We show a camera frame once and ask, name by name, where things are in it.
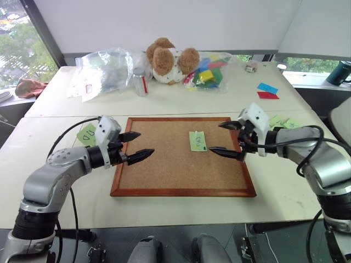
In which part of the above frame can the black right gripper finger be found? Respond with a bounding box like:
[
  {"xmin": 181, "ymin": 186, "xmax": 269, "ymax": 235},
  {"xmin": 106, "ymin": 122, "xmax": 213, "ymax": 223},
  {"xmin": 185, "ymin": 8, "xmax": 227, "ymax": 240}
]
[
  {"xmin": 218, "ymin": 121, "xmax": 242, "ymax": 132},
  {"xmin": 208, "ymin": 146, "xmax": 245, "ymax": 162}
]

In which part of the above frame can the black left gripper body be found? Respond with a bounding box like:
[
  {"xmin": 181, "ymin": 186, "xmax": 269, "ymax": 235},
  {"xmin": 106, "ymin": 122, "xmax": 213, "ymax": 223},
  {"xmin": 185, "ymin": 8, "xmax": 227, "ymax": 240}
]
[{"xmin": 107, "ymin": 133, "xmax": 129, "ymax": 167}]

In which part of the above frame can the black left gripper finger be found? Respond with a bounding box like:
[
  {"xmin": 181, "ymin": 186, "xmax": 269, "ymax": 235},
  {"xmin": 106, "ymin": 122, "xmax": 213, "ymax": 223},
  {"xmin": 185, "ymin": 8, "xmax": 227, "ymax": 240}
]
[
  {"xmin": 120, "ymin": 131, "xmax": 142, "ymax": 143},
  {"xmin": 127, "ymin": 148, "xmax": 155, "ymax": 166}
]

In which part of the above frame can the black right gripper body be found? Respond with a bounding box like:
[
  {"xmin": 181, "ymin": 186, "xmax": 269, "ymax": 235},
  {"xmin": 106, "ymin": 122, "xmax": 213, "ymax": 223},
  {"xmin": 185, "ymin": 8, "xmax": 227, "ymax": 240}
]
[{"xmin": 237, "ymin": 120, "xmax": 260, "ymax": 163}]

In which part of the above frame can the green note with blue scribble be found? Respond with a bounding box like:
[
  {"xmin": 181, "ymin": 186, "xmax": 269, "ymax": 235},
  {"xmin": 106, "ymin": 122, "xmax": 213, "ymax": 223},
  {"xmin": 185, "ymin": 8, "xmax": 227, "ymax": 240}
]
[{"xmin": 189, "ymin": 130, "xmax": 207, "ymax": 152}]

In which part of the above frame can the green note with black drawing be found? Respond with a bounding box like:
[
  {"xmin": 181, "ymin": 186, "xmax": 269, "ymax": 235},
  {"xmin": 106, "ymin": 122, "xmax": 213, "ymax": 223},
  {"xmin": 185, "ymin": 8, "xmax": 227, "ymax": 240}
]
[{"xmin": 76, "ymin": 123, "xmax": 97, "ymax": 147}]

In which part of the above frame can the green paper note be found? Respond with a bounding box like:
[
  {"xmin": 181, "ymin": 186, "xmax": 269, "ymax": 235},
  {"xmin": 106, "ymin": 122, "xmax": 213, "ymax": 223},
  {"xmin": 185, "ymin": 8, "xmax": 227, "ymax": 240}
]
[
  {"xmin": 268, "ymin": 115, "xmax": 287, "ymax": 129},
  {"xmin": 282, "ymin": 118, "xmax": 304, "ymax": 129}
]

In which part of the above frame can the wood-framed cork board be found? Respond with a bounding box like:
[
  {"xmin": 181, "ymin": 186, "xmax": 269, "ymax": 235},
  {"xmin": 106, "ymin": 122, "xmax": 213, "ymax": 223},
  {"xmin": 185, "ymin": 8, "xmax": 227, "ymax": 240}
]
[{"xmin": 110, "ymin": 117, "xmax": 257, "ymax": 198}]

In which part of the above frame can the red paper card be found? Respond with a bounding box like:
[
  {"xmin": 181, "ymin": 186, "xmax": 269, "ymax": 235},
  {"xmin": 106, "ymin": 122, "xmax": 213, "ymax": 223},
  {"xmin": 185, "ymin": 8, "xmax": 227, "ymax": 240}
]
[{"xmin": 257, "ymin": 91, "xmax": 280, "ymax": 100}]

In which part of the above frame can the blue paper card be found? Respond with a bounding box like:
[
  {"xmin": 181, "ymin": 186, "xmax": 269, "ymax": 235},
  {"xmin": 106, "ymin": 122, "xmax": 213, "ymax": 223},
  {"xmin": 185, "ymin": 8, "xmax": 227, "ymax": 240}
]
[{"xmin": 257, "ymin": 82, "xmax": 279, "ymax": 93}]

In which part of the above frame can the clear jar with red label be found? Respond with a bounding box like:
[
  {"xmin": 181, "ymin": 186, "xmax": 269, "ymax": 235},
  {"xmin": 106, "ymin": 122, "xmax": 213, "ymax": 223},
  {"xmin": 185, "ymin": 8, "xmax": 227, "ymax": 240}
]
[{"xmin": 132, "ymin": 67, "xmax": 150, "ymax": 97}]

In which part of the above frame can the bag of colourful blocks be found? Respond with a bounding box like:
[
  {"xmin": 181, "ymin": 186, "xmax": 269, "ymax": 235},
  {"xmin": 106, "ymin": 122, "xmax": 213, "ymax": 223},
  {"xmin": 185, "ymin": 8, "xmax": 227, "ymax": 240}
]
[{"xmin": 180, "ymin": 50, "xmax": 233, "ymax": 95}]

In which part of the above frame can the clear plastic bag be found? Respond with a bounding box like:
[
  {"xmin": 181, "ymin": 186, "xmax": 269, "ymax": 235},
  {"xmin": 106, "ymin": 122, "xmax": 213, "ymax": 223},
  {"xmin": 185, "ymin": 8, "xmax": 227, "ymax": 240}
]
[{"xmin": 66, "ymin": 47, "xmax": 150, "ymax": 103}]

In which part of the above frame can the brown and white plush toy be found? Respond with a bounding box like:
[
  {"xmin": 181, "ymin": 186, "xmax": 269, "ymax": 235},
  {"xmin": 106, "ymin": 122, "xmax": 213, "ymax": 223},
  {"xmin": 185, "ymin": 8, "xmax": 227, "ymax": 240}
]
[{"xmin": 145, "ymin": 37, "xmax": 201, "ymax": 85}]

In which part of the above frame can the dark grey rounded shape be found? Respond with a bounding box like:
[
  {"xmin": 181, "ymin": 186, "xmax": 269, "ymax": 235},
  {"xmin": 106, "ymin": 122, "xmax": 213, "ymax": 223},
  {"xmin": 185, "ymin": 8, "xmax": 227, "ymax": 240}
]
[
  {"xmin": 191, "ymin": 233, "xmax": 234, "ymax": 263},
  {"xmin": 127, "ymin": 235, "xmax": 163, "ymax": 263}
]

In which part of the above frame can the grey chair back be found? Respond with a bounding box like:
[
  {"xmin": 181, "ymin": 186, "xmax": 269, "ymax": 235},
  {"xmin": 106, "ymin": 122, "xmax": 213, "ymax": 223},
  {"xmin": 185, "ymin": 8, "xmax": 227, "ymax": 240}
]
[{"xmin": 328, "ymin": 96, "xmax": 351, "ymax": 141}]

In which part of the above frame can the reddish brown cloth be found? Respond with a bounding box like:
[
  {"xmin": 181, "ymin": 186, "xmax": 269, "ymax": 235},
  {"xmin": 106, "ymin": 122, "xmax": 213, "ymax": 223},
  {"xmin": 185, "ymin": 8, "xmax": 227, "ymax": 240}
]
[{"xmin": 14, "ymin": 78, "xmax": 48, "ymax": 99}]

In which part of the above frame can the dark green mug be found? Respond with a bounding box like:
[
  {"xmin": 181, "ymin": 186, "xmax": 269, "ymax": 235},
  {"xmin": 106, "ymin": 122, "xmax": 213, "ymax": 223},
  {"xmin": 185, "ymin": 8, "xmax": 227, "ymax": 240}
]
[{"xmin": 325, "ymin": 60, "xmax": 351, "ymax": 85}]

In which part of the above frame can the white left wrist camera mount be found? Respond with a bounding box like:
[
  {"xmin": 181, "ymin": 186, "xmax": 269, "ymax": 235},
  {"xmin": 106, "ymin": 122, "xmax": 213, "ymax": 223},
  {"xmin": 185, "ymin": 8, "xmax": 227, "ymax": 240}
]
[{"xmin": 94, "ymin": 115, "xmax": 122, "ymax": 168}]

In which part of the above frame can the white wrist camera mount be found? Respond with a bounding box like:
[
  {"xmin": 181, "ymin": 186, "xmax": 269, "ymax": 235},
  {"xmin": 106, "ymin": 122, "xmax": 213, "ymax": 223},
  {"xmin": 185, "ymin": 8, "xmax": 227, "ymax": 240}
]
[
  {"xmin": 94, "ymin": 115, "xmax": 122, "ymax": 168},
  {"xmin": 236, "ymin": 102, "xmax": 271, "ymax": 157}
]

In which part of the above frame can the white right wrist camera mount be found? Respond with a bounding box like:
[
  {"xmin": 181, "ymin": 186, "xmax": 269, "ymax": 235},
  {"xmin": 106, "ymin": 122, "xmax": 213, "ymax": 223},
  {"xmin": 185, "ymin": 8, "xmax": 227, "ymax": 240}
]
[{"xmin": 236, "ymin": 102, "xmax": 271, "ymax": 157}]

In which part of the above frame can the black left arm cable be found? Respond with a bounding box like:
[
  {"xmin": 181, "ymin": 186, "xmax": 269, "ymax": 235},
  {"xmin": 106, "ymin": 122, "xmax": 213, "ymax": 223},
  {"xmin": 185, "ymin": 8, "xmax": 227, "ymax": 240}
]
[{"xmin": 47, "ymin": 116, "xmax": 100, "ymax": 263}]

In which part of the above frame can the black table bracket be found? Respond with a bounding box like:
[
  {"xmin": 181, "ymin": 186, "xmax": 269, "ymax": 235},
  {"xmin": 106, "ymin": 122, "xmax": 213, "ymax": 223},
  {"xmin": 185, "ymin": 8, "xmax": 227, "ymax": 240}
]
[
  {"xmin": 241, "ymin": 236, "xmax": 262, "ymax": 263},
  {"xmin": 87, "ymin": 245, "xmax": 107, "ymax": 263}
]

